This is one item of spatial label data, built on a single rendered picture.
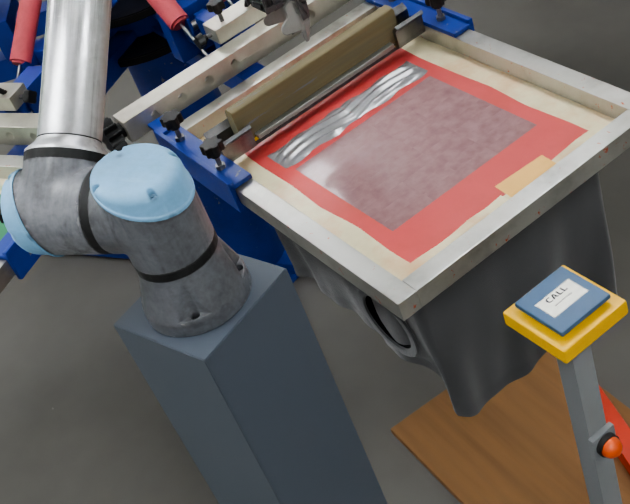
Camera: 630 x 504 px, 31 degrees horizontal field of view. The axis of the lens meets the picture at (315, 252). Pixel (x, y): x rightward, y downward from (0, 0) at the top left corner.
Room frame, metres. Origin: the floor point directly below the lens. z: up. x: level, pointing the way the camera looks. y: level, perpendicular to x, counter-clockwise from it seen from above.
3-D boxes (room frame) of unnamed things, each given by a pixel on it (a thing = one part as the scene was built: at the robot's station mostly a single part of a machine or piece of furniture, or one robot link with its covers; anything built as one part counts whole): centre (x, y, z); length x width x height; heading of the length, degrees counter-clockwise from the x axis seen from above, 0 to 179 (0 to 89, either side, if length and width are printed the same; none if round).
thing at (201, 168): (1.84, 0.13, 0.98); 0.30 x 0.05 x 0.07; 22
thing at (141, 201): (1.19, 0.18, 1.37); 0.13 x 0.12 x 0.14; 59
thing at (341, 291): (1.61, -0.06, 0.77); 0.46 x 0.09 x 0.36; 22
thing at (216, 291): (1.19, 0.17, 1.25); 0.15 x 0.15 x 0.10
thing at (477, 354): (1.45, -0.32, 0.74); 0.45 x 0.03 x 0.43; 112
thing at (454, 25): (2.05, -0.38, 0.98); 0.30 x 0.05 x 0.07; 22
